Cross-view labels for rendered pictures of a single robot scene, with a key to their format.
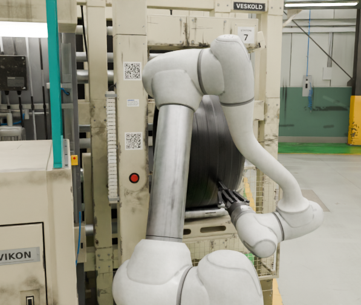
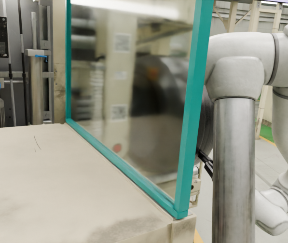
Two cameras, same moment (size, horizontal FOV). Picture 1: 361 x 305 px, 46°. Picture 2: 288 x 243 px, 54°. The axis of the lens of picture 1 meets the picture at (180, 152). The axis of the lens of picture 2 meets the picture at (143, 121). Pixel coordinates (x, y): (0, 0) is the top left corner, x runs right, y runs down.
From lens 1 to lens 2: 0.75 m
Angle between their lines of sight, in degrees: 17
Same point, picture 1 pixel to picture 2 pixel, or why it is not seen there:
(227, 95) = not seen: outside the picture
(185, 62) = (260, 48)
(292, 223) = not seen: outside the picture
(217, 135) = (205, 111)
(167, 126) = (238, 124)
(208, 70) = not seen: outside the picture
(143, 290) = not seen: outside the picture
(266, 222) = (277, 201)
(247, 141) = not seen: outside the picture
